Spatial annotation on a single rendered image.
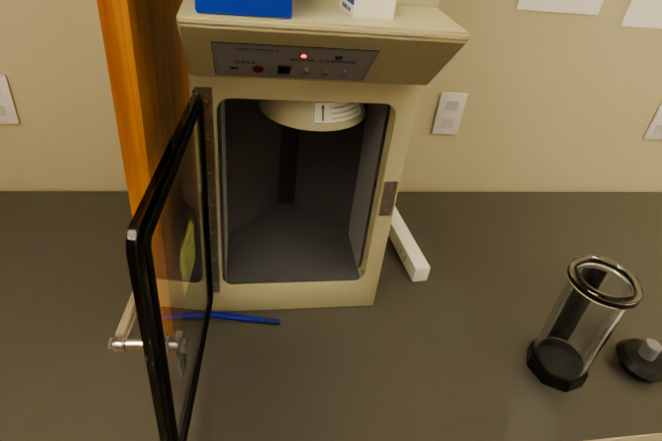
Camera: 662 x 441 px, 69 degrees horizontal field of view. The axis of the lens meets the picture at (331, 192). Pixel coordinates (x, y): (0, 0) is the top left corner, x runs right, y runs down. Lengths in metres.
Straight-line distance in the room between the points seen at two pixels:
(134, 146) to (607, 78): 1.17
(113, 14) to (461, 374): 0.76
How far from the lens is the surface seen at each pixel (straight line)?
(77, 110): 1.24
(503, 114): 1.35
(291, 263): 0.93
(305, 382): 0.86
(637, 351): 1.08
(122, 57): 0.59
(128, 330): 0.59
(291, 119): 0.74
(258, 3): 0.54
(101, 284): 1.04
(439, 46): 0.59
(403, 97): 0.73
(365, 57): 0.60
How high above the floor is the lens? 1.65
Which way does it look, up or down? 34 degrees down
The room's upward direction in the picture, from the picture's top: 7 degrees clockwise
